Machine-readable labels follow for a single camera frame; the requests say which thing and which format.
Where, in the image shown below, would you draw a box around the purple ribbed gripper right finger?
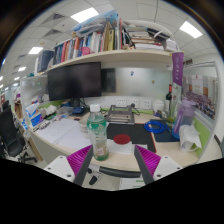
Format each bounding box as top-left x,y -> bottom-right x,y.
134,145 -> 161,184

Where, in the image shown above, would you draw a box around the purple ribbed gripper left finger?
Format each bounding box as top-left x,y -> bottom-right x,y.
67,145 -> 93,186

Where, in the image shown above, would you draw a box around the clear green-label water bottle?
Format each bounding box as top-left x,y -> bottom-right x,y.
87,104 -> 109,161

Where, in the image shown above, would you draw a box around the white paper sheets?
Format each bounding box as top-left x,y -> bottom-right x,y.
37,119 -> 91,150

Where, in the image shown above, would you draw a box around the black desk mat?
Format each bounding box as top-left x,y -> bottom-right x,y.
107,124 -> 156,152

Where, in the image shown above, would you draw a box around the red round lid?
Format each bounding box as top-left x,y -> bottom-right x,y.
113,134 -> 131,145

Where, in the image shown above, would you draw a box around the white crumpled tissue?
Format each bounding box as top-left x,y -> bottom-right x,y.
179,125 -> 201,152

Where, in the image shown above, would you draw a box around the grey metal laptop stand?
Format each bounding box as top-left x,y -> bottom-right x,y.
106,105 -> 135,125

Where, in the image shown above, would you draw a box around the white power outlet strip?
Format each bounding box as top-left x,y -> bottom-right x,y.
116,97 -> 152,110

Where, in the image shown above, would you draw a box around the blue tissue box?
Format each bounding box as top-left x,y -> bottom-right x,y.
26,102 -> 43,127

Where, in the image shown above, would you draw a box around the dark wine bottle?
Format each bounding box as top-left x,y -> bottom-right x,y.
166,84 -> 172,101

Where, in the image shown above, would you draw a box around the black office chair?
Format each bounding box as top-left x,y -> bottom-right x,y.
0,108 -> 37,163

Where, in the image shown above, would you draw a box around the black computer monitor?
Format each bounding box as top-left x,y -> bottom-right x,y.
48,62 -> 101,101

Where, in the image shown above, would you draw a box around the purple hanging banner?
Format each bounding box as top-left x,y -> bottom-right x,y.
172,52 -> 184,86

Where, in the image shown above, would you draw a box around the row of books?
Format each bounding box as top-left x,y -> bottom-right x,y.
53,19 -> 177,65

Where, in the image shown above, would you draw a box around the blue coiled cable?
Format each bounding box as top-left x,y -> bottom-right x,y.
143,120 -> 172,135

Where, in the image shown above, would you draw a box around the white wall shelf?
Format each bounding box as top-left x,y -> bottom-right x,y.
43,49 -> 172,75

